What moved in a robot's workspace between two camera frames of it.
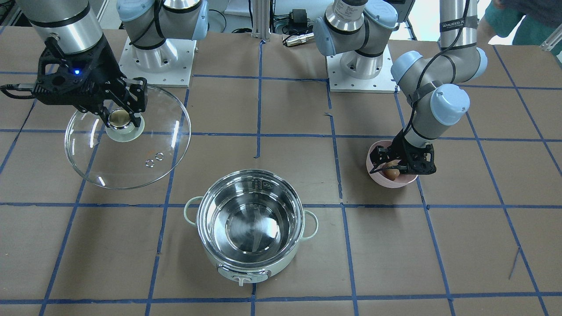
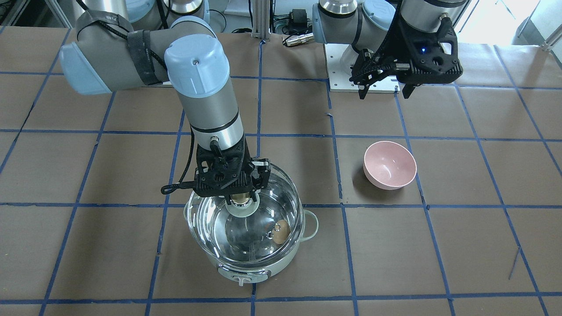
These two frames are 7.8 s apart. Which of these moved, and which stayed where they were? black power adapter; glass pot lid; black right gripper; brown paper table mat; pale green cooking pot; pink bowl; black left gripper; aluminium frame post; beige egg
Moved: black left gripper; glass pot lid; beige egg; black right gripper
Stayed: pale green cooking pot; black power adapter; aluminium frame post; brown paper table mat; pink bowl
